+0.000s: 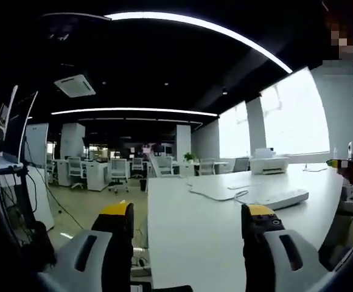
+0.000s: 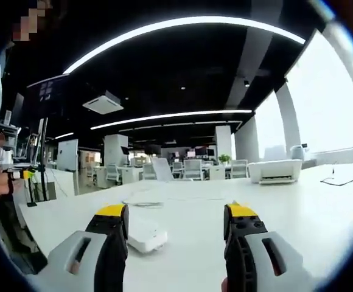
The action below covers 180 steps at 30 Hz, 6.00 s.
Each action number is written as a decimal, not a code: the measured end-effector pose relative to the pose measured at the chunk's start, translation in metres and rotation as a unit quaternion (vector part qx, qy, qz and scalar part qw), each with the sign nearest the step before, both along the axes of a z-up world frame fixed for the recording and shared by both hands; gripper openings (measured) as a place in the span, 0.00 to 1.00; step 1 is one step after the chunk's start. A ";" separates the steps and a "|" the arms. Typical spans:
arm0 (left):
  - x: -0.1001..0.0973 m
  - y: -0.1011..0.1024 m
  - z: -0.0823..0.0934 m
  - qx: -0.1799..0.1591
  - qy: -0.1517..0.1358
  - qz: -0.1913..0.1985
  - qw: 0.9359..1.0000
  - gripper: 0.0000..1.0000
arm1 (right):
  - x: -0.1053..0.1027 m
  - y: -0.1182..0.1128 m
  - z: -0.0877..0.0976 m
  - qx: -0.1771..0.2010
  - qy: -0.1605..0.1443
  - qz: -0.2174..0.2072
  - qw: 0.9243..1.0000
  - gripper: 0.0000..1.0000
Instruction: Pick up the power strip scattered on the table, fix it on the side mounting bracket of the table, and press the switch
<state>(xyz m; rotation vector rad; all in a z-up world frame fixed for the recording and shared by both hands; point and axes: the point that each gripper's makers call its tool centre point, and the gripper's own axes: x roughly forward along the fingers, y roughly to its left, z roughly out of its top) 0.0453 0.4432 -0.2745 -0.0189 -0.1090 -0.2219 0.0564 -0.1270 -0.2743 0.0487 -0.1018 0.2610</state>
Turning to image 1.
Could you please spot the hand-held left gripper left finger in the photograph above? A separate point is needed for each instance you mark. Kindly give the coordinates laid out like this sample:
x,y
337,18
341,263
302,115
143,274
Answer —
x,y
73,258

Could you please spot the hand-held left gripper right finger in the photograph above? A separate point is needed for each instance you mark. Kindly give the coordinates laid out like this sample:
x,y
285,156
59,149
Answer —
x,y
286,261

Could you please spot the long ceiling light strip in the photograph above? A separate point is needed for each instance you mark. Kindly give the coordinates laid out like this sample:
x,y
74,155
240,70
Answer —
x,y
210,25
134,110

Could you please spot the bright window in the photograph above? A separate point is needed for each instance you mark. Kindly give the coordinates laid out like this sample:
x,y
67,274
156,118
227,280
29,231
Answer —
x,y
295,121
234,134

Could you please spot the floor extension socket with plugs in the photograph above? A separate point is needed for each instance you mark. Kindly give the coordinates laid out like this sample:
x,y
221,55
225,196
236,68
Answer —
x,y
140,269

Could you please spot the white printer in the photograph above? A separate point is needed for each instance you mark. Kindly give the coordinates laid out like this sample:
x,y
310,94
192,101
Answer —
x,y
269,164

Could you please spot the white partition panel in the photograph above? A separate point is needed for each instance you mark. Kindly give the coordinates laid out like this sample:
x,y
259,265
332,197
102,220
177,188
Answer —
x,y
41,194

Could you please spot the white table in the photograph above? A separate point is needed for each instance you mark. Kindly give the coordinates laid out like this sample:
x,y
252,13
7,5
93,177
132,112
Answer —
x,y
194,237

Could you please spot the row of white office chairs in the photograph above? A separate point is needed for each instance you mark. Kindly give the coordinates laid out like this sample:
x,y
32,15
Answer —
x,y
118,170

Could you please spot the small dark trash bin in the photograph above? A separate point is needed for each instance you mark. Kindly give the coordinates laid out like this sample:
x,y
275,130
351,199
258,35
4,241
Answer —
x,y
143,185

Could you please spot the white standing desk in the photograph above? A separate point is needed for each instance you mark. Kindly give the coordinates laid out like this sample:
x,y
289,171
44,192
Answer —
x,y
3,162

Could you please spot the white whiteboard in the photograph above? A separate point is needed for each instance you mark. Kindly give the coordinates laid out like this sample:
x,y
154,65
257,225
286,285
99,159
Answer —
x,y
36,143

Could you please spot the flat computer monitor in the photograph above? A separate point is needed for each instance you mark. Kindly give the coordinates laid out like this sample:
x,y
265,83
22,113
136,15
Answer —
x,y
27,127
4,127

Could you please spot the green potted plant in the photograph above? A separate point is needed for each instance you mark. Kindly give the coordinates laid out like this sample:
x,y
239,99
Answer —
x,y
191,157

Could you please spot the ceiling air conditioner unit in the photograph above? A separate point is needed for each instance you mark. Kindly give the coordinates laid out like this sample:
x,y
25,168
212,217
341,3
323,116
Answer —
x,y
74,85

